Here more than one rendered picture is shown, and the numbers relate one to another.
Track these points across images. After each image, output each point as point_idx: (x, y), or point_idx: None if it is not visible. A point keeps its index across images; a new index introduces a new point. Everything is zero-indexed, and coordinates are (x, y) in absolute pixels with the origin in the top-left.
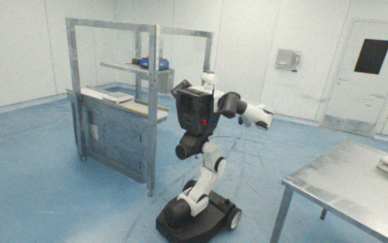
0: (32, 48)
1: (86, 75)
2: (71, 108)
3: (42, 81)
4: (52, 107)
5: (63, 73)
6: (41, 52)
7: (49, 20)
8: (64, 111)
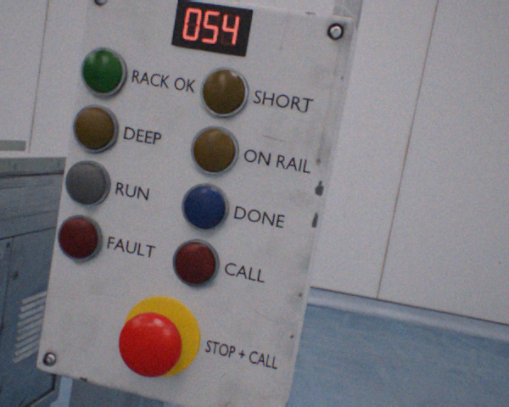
0: (346, 132)
1: None
2: (338, 341)
3: (344, 239)
4: (304, 319)
5: (427, 238)
6: (371, 150)
7: (434, 58)
8: (303, 336)
